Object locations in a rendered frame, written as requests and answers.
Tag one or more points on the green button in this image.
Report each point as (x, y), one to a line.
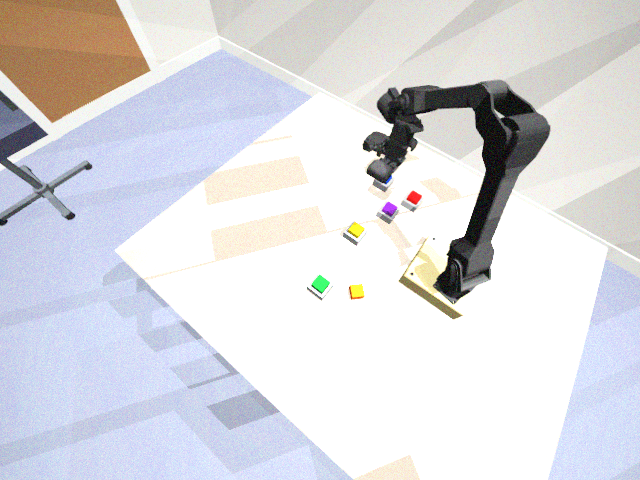
(320, 286)

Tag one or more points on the red button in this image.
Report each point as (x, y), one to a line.
(412, 200)

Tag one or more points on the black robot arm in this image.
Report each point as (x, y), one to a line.
(510, 144)

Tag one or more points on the blue button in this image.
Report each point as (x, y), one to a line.
(383, 186)

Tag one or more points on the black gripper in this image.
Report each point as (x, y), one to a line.
(395, 154)

